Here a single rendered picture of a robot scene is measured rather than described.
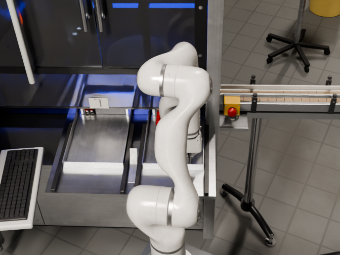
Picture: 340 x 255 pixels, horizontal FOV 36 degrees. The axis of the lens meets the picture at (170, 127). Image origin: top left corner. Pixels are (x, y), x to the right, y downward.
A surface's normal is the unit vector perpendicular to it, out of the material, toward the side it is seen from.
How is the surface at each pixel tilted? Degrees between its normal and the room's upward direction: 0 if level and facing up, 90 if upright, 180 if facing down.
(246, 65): 0
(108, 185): 0
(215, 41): 90
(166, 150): 55
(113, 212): 90
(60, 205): 90
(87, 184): 0
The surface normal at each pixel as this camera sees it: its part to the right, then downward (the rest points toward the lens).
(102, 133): -0.04, -0.73
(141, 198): -0.18, -0.37
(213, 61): -0.06, 0.69
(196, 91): -0.11, 0.13
